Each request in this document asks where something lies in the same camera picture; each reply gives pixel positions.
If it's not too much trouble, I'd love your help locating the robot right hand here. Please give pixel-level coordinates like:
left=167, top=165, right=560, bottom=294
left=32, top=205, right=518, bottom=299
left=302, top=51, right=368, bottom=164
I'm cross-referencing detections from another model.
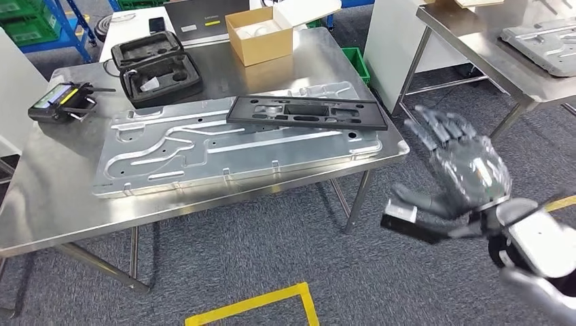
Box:
left=391, top=105, right=514, bottom=221

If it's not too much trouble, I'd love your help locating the black plastic frame part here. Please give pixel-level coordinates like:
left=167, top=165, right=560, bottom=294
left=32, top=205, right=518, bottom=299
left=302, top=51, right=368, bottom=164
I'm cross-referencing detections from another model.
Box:
left=226, top=95, right=389, bottom=132

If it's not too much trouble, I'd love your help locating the blue steel shelf rack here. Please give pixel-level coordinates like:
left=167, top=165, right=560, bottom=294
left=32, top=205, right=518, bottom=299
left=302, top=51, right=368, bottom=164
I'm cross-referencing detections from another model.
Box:
left=0, top=0, right=98, bottom=64

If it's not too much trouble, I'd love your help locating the stainless steel workbench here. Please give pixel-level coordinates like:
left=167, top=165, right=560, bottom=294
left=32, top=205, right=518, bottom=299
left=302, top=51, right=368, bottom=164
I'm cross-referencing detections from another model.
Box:
left=0, top=26, right=411, bottom=295

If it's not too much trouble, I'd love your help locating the yellow floor tape square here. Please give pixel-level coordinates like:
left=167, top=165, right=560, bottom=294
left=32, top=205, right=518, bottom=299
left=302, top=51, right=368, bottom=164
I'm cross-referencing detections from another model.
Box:
left=544, top=194, right=576, bottom=213

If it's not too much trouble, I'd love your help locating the stainless steel table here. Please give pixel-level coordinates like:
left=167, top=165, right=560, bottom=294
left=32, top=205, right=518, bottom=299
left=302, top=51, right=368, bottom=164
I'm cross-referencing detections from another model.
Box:
left=398, top=0, right=576, bottom=141

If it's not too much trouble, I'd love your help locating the silver stamped metal plate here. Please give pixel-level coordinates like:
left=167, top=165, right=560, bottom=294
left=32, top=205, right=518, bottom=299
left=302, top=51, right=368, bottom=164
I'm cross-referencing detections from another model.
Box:
left=92, top=81, right=384, bottom=199
left=500, top=18, right=576, bottom=78

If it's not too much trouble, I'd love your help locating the white cabinet panel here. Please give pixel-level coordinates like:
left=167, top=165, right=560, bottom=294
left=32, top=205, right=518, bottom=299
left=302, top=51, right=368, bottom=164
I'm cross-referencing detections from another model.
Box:
left=363, top=0, right=472, bottom=114

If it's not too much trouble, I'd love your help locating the green plastic crate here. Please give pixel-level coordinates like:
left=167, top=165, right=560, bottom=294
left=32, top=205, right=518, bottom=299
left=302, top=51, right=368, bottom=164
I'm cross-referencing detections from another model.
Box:
left=340, top=46, right=372, bottom=87
left=2, top=17, right=62, bottom=47
left=0, top=0, right=41, bottom=20

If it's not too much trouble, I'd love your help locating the open cardboard box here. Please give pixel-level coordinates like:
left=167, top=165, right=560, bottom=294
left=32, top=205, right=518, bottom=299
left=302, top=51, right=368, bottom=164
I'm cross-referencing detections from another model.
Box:
left=225, top=0, right=343, bottom=67

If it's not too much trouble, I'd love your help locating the white round packed item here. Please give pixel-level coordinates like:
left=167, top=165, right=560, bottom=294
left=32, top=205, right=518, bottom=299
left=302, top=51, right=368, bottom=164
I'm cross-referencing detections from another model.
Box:
left=234, top=23, right=272, bottom=41

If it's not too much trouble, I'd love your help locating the black foam-lined case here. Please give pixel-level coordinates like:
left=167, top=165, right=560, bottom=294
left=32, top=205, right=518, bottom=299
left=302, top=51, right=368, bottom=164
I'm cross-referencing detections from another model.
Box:
left=111, top=30, right=204, bottom=110

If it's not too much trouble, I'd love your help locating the black handheld controller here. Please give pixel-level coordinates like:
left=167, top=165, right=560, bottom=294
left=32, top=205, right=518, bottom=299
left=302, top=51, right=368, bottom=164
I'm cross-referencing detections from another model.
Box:
left=27, top=81, right=117, bottom=125

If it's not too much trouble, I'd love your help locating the white desk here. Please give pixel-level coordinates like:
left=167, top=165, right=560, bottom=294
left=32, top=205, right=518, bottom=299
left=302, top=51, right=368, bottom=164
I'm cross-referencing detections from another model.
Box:
left=0, top=26, right=49, bottom=158

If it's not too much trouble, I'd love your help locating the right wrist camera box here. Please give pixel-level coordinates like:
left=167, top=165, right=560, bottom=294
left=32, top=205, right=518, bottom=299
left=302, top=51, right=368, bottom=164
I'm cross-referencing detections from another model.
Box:
left=380, top=200, right=451, bottom=246

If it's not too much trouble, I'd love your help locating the black cable coil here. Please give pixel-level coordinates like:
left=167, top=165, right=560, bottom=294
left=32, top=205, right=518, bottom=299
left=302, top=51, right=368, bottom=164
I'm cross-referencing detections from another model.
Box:
left=93, top=13, right=114, bottom=44

